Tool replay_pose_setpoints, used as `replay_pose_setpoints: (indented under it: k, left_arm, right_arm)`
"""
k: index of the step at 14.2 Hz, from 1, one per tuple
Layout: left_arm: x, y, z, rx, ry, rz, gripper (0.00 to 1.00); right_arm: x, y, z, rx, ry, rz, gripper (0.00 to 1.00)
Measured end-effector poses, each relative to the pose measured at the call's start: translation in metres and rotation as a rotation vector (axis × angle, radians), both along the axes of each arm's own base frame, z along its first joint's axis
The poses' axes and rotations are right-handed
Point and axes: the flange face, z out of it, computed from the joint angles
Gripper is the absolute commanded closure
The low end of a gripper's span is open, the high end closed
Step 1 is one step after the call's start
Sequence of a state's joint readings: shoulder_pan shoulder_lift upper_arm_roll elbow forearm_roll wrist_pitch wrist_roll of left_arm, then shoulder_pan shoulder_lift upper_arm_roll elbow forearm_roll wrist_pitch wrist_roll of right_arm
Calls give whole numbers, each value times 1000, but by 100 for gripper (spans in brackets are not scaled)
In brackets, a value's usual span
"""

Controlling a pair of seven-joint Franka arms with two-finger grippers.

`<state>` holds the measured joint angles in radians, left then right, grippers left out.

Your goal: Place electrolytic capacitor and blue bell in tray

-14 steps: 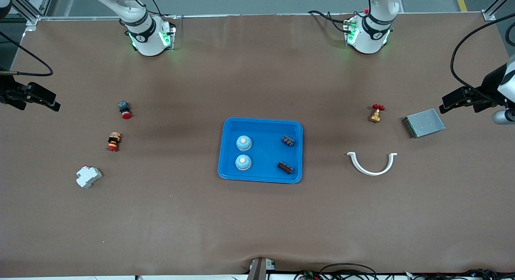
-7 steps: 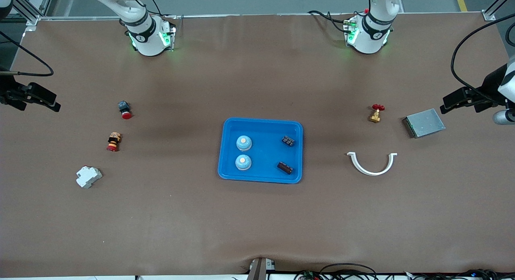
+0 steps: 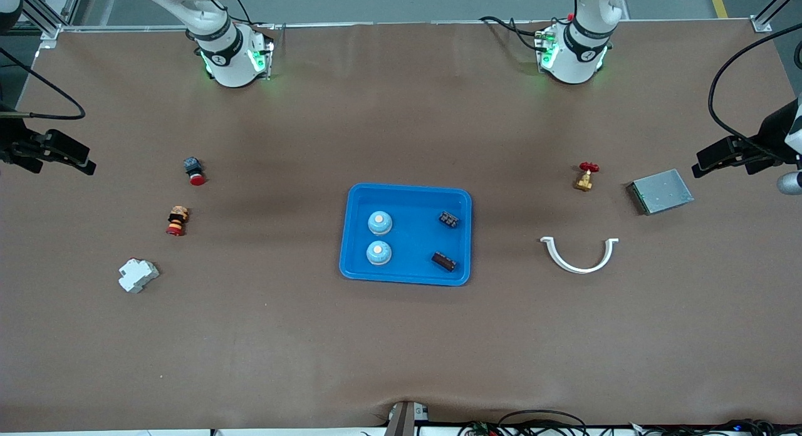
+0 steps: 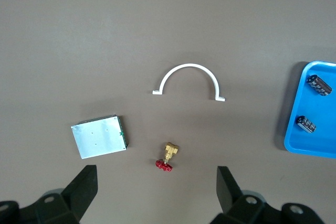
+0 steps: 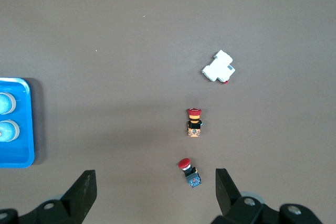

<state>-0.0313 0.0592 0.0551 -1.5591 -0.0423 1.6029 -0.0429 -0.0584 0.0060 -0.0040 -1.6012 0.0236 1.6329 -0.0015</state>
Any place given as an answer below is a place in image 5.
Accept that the red push button black body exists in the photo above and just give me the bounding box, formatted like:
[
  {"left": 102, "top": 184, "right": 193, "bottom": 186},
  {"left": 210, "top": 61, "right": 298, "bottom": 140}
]
[{"left": 177, "top": 158, "right": 202, "bottom": 188}]

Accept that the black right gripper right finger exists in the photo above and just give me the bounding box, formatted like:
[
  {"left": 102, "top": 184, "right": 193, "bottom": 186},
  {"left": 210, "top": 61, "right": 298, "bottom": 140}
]
[{"left": 209, "top": 168, "right": 323, "bottom": 224}]

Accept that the blue call bell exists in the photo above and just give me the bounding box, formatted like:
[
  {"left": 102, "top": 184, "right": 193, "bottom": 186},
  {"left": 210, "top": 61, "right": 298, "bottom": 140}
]
[
  {"left": 0, "top": 120, "right": 20, "bottom": 143},
  {"left": 0, "top": 92, "right": 17, "bottom": 115}
]

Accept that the blue plastic tray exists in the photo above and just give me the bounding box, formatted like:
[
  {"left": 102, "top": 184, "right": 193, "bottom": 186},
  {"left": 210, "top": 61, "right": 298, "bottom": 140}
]
[{"left": 0, "top": 77, "right": 35, "bottom": 168}]

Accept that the white circuit breaker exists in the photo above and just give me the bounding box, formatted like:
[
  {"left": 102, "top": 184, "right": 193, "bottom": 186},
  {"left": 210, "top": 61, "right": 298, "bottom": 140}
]
[{"left": 201, "top": 49, "right": 236, "bottom": 85}]

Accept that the red yellow emergency stop button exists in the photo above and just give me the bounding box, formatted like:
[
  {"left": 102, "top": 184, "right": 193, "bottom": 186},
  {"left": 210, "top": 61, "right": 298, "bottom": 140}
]
[{"left": 186, "top": 108, "right": 203, "bottom": 138}]

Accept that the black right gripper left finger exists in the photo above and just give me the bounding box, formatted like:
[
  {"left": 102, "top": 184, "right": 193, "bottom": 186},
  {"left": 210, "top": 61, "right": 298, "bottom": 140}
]
[{"left": 0, "top": 169, "right": 98, "bottom": 224}]

